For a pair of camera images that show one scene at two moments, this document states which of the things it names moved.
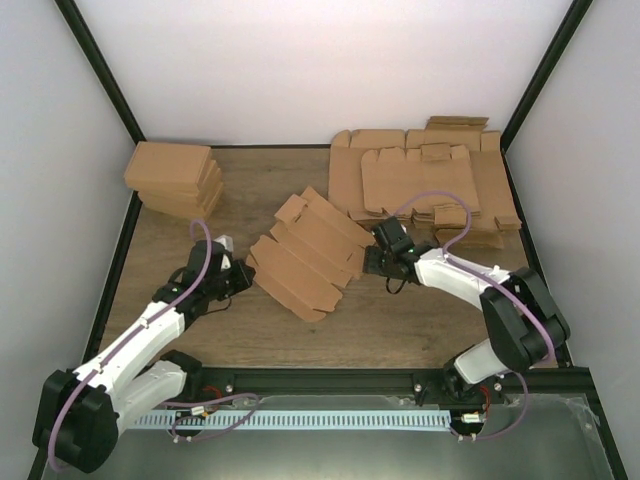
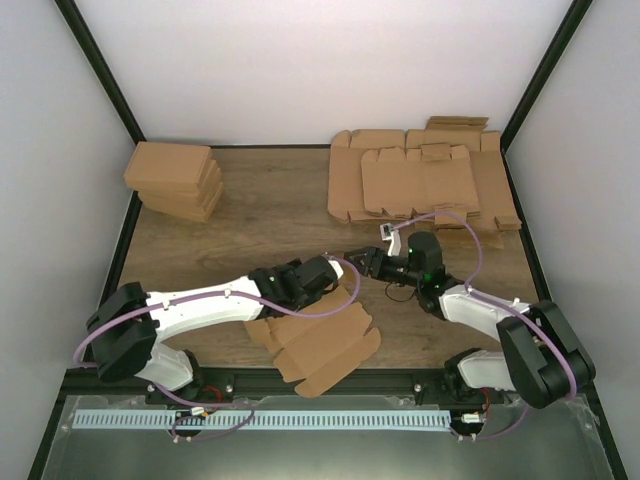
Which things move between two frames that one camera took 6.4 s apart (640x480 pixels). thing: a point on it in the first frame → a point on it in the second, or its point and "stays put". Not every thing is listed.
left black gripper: (246, 277) → (319, 296)
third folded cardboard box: (208, 195) stays put
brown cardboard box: (312, 255) → (309, 350)
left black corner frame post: (88, 45) stays put
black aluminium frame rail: (575, 380) stays put
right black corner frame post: (571, 22) stays put
